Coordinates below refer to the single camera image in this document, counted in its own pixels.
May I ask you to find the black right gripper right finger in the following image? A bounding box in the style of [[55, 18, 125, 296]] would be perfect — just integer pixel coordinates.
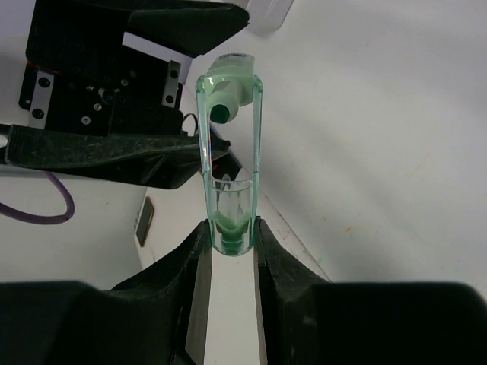
[[253, 219, 486, 364]]

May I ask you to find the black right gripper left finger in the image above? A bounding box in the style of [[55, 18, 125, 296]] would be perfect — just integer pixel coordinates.
[[1, 221, 212, 364]]

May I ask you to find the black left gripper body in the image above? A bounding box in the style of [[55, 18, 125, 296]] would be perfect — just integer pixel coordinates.
[[19, 1, 191, 136]]

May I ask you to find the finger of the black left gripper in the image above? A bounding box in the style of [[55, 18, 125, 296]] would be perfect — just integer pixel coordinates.
[[0, 123, 231, 191], [127, 1, 250, 58]]

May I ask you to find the green highlighter pen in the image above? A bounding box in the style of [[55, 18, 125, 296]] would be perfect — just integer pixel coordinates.
[[196, 53, 263, 256]]

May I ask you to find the white compartment organizer box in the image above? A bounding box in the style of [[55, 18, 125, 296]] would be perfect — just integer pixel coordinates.
[[231, 0, 294, 37]]

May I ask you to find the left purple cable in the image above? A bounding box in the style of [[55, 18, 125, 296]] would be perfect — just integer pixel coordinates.
[[0, 170, 75, 226]]

